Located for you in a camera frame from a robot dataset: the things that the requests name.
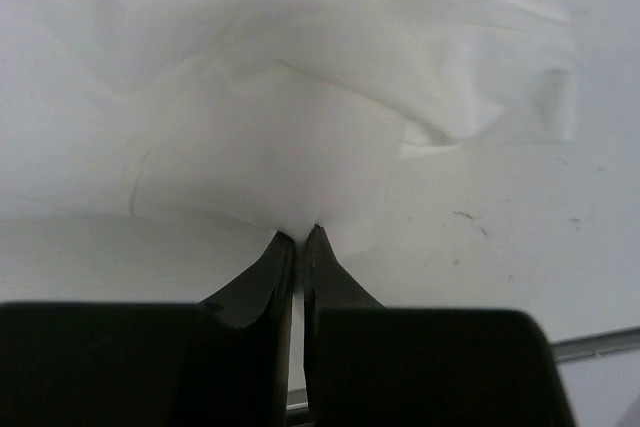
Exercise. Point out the white t-shirt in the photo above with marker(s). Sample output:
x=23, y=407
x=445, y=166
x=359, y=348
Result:
x=279, y=113

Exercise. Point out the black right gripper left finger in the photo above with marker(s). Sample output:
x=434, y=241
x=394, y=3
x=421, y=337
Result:
x=222, y=361

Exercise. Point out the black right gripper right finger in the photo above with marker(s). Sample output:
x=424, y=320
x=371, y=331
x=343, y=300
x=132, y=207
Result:
x=367, y=364

